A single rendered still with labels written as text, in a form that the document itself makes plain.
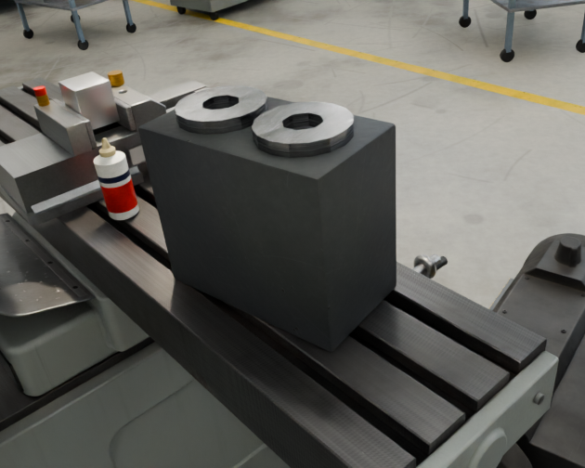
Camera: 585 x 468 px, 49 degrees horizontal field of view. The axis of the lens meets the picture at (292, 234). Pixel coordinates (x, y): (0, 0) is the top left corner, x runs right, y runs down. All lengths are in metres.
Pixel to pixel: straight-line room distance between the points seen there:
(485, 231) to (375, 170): 1.90
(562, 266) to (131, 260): 0.80
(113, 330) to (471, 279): 1.51
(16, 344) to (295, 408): 0.45
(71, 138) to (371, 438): 0.57
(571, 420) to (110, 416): 0.67
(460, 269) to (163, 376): 1.43
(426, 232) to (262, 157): 1.92
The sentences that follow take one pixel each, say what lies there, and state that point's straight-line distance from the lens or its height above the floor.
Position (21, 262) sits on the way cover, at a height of 0.85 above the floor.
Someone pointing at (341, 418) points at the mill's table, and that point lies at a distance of 0.56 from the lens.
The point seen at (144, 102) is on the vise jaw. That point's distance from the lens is 0.94.
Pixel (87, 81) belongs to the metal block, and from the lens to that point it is 0.96.
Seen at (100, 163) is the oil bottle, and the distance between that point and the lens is 0.84.
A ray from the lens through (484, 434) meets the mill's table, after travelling 0.58.
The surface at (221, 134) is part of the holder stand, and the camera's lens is 0.60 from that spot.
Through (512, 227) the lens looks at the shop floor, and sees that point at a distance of 2.49.
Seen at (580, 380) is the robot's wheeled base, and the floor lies 0.57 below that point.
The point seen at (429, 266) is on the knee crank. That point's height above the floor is 0.51.
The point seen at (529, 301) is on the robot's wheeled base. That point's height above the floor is 0.59.
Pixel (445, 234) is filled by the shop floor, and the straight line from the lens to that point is 2.43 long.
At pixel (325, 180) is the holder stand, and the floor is 1.10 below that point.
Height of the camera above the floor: 1.34
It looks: 33 degrees down
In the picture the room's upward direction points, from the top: 6 degrees counter-clockwise
